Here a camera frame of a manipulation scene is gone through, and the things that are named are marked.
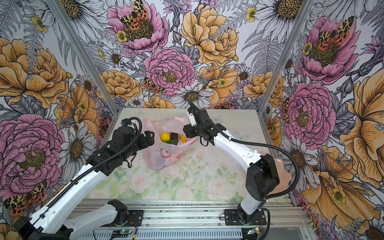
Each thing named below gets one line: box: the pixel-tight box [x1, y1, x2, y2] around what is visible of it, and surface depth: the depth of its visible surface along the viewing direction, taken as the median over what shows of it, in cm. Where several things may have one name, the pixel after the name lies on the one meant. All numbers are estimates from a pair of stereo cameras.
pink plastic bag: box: [142, 116, 198, 171], surface depth 83 cm
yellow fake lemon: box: [160, 132, 171, 143], surface depth 102 cm
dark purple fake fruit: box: [170, 132, 178, 140], surface depth 104 cm
